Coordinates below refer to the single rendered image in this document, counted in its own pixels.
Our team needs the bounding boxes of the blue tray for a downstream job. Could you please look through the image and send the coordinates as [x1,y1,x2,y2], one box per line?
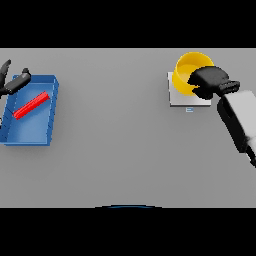
[0,74,60,147]

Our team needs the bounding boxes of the dark robot right hand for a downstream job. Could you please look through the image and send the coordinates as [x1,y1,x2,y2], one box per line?
[187,65,241,101]

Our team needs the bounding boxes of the red beaker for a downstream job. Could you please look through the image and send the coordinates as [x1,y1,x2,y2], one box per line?
[12,91,51,120]

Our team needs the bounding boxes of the yellow bowl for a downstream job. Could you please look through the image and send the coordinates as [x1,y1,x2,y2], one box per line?
[172,51,215,97]

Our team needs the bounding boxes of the dark robot left hand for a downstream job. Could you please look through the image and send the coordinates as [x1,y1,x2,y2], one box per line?
[0,59,32,99]

